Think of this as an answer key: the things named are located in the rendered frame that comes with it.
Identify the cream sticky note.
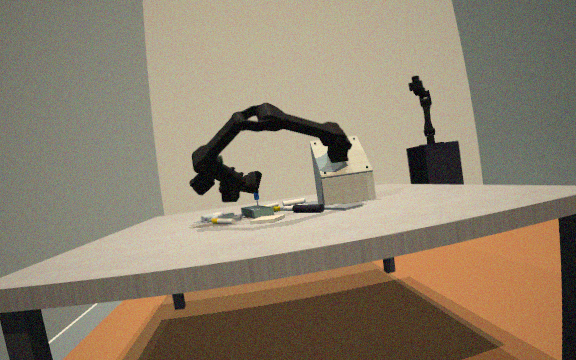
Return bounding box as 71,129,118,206
250,214,285,224

